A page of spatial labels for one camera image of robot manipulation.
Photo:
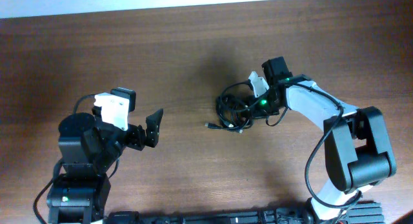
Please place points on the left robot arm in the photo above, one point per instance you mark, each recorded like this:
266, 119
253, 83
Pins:
89, 147

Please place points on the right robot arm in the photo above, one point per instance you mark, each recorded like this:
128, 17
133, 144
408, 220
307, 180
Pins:
353, 155

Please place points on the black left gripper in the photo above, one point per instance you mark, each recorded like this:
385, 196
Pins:
139, 137

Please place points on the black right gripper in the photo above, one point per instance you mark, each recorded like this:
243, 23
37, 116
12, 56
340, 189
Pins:
269, 105

